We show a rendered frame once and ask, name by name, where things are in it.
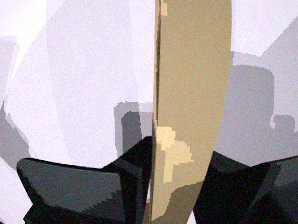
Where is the long tan wooden rail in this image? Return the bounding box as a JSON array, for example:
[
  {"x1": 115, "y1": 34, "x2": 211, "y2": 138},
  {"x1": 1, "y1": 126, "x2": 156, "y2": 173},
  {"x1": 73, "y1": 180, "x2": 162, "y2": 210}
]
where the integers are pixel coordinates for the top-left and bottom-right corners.
[{"x1": 149, "y1": 0, "x2": 233, "y2": 224}]

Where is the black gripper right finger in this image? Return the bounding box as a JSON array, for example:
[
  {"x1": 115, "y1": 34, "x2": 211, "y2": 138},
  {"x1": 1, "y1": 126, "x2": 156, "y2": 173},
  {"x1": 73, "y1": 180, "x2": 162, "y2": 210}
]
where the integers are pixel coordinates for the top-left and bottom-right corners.
[{"x1": 193, "y1": 151, "x2": 298, "y2": 224}]

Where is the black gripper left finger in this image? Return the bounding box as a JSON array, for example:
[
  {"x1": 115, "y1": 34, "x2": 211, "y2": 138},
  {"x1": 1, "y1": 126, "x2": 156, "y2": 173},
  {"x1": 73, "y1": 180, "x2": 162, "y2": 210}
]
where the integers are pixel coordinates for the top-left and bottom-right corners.
[{"x1": 16, "y1": 136, "x2": 152, "y2": 224}]

